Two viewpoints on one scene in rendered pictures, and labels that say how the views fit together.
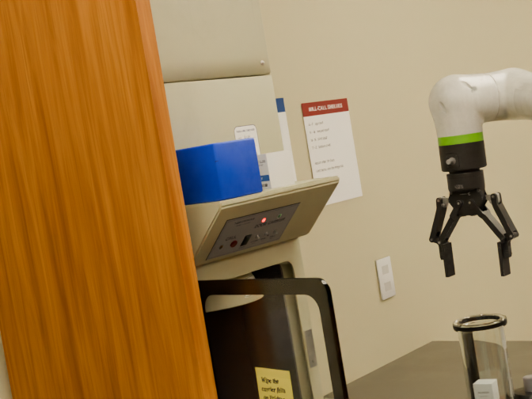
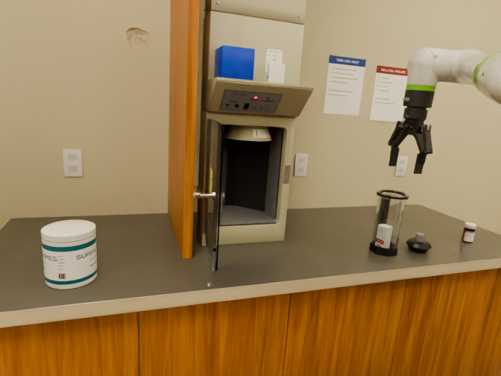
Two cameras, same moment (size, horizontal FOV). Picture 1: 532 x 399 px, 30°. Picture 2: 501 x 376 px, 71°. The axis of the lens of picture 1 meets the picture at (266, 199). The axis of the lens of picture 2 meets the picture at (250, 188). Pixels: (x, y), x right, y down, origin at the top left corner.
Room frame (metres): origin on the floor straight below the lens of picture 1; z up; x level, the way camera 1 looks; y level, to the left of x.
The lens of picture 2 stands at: (0.67, -0.56, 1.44)
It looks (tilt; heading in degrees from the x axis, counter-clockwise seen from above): 13 degrees down; 30
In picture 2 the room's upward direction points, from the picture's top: 4 degrees clockwise
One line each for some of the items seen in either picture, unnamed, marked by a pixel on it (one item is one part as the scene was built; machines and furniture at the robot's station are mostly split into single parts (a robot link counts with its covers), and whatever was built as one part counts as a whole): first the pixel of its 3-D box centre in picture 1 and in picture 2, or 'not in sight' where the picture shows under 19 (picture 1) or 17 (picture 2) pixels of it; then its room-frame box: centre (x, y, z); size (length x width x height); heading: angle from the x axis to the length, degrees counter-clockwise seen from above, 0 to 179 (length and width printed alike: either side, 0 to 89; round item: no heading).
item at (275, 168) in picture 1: (272, 169); (275, 74); (1.71, -0.02, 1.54); 0.05 x 0.05 x 0.06; 33
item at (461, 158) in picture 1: (461, 157); (417, 99); (2.03, -0.41, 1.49); 0.12 x 0.09 x 0.06; 140
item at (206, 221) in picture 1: (263, 220); (260, 98); (1.68, 0.01, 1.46); 0.32 x 0.12 x 0.10; 140
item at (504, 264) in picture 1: (503, 258); (419, 163); (1.99, -0.45, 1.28); 0.03 x 0.01 x 0.07; 140
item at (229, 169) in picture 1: (216, 171); (233, 64); (1.60, 0.07, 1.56); 0.10 x 0.10 x 0.09; 50
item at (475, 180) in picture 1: (467, 193); (414, 121); (2.03, -0.41, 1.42); 0.08 x 0.07 x 0.09; 50
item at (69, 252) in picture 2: not in sight; (70, 252); (1.19, 0.29, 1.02); 0.13 x 0.13 x 0.15
